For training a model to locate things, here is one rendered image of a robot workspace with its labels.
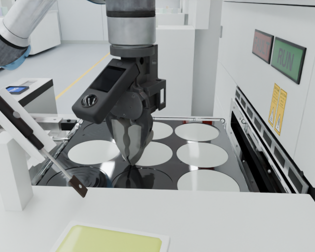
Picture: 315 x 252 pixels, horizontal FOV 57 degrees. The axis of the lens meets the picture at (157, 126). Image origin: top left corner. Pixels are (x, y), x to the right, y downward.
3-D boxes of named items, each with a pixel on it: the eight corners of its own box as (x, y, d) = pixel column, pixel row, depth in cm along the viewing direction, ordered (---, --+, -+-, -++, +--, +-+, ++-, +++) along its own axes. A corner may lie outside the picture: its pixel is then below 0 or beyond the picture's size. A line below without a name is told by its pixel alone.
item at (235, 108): (233, 130, 81) (237, 97, 77) (293, 261, 40) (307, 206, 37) (227, 129, 81) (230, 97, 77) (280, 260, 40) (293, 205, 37)
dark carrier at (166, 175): (221, 123, 73) (221, 120, 73) (257, 217, 42) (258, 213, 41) (86, 120, 75) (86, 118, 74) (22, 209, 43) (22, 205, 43)
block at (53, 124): (64, 127, 74) (63, 116, 73) (59, 132, 71) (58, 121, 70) (33, 126, 75) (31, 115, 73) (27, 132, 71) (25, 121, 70)
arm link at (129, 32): (138, 18, 40) (92, 16, 44) (139, 52, 42) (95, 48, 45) (164, 15, 46) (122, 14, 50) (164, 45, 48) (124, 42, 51)
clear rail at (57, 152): (87, 119, 76) (86, 114, 76) (16, 219, 42) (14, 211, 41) (82, 119, 76) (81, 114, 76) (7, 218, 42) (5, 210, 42)
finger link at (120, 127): (145, 153, 57) (144, 109, 54) (127, 167, 53) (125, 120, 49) (132, 150, 59) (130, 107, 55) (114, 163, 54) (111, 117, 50)
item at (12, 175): (65, 193, 35) (49, 86, 30) (53, 215, 32) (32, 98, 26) (16, 192, 35) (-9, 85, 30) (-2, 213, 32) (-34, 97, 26)
